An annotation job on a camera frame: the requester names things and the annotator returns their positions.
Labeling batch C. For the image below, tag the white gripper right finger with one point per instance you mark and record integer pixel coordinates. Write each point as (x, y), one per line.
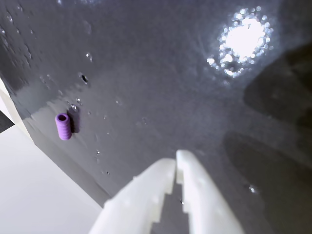
(202, 195)

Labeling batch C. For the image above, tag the black table mat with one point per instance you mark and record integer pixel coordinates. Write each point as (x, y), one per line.
(151, 92)

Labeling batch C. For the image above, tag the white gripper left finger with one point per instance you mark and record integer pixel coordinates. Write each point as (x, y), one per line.
(139, 195)

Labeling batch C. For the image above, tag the purple ribbed pen grip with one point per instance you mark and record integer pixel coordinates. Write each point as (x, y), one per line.
(64, 128)

